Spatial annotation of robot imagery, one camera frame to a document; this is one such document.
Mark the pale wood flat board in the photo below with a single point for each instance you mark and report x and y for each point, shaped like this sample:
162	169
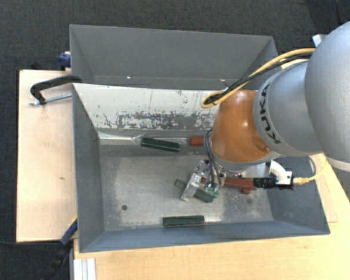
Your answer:
45	156

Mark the grey metal bin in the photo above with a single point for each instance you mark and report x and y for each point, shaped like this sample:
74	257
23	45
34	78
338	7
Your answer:
151	179

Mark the dark green flat block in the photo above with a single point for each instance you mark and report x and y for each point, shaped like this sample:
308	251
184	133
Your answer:
160	144
204	196
183	220

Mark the red-brown flat block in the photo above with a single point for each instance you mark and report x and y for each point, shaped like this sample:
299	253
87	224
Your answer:
239	183
196	141

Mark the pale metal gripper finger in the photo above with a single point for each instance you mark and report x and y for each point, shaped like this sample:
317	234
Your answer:
190	190
200	168

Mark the black cylinder on white bracket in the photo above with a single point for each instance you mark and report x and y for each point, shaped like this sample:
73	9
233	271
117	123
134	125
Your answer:
280	175

